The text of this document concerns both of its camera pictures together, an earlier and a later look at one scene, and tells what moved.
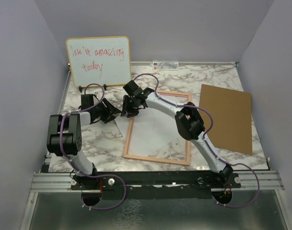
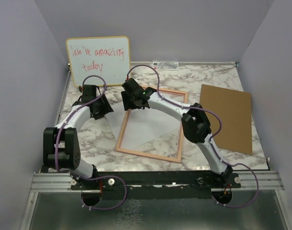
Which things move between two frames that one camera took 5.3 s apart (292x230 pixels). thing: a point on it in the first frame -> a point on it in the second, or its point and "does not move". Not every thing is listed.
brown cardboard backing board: (231, 115) does not move
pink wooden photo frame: (161, 93) -> (154, 133)
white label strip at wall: (164, 65) does not move
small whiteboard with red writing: (100, 60) does not move
